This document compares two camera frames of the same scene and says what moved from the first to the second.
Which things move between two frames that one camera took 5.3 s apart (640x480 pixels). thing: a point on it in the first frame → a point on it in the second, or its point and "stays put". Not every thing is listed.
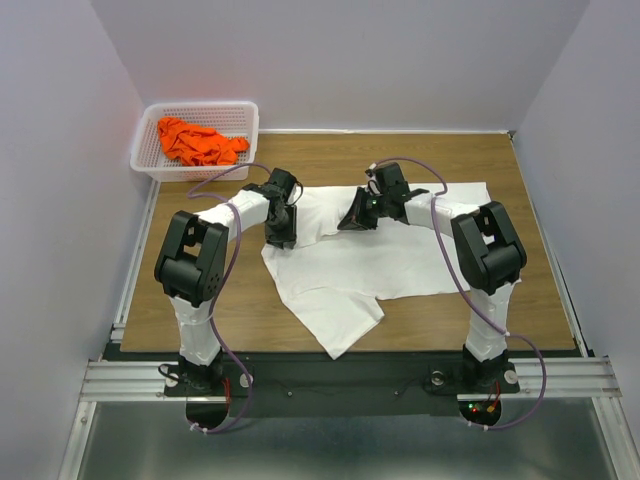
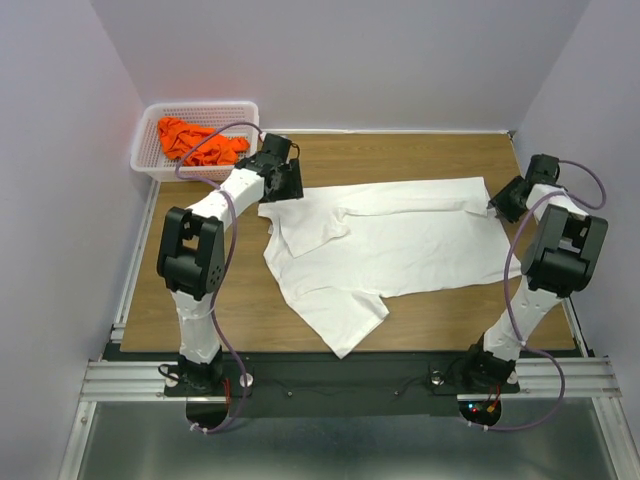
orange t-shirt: [198, 145] stays put
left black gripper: [287, 236] → [292, 189]
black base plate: [342, 383] stays put
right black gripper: [355, 219] → [500, 200]
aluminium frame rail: [116, 382] stays put
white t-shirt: [336, 277] stays put
